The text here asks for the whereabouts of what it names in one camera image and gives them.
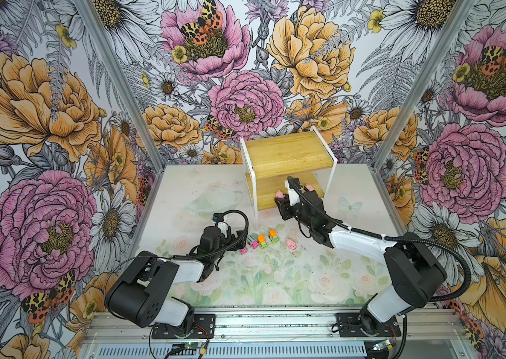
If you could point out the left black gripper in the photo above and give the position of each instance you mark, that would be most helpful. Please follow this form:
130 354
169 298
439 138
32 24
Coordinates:
240 245

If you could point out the right aluminium corner post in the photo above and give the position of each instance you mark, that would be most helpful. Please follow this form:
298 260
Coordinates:
450 32

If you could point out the left aluminium corner post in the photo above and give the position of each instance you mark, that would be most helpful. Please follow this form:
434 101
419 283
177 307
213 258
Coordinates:
106 54

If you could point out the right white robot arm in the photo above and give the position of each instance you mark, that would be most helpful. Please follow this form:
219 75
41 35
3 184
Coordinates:
415 274

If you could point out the white frame wooden shelf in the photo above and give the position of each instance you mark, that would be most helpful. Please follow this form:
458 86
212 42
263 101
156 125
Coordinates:
269 162

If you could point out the pink teal toy car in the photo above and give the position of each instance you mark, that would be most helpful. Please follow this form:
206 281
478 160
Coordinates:
253 242

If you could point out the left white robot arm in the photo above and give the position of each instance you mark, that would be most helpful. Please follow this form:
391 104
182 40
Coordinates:
141 293

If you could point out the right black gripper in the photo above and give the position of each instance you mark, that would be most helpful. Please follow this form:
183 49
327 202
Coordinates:
285 206

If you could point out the aluminium corner post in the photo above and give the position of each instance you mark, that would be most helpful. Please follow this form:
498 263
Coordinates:
106 54
450 32

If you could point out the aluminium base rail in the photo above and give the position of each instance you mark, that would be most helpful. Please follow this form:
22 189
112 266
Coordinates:
281 332

